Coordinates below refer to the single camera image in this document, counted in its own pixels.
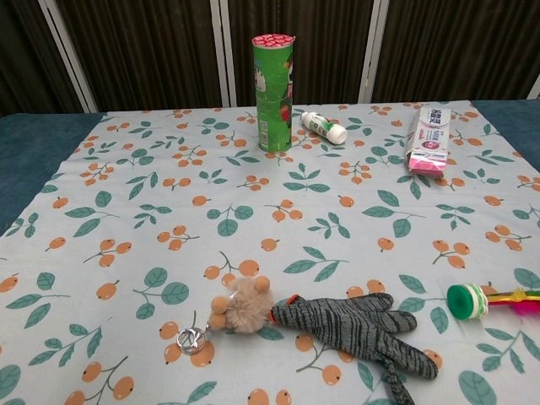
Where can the green chip can red lid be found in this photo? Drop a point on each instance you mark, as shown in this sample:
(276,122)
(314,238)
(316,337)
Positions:
(274,105)

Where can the colourful feather shuttlecock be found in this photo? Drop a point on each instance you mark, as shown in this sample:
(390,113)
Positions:
(464,301)

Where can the black folding screen panel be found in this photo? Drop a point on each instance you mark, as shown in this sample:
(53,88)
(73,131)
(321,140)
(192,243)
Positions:
(455,46)
(25,55)
(329,46)
(147,50)

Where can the floral print tablecloth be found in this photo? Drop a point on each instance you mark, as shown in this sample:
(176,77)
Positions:
(169,211)

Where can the small white squeeze bottle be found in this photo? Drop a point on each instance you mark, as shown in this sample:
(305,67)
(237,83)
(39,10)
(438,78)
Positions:
(327,128)

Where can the pink white toothpaste box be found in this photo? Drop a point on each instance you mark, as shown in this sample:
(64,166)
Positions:
(428,143)

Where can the grey striped knit glove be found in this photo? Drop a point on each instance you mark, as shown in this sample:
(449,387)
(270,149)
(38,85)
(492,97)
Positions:
(350,325)

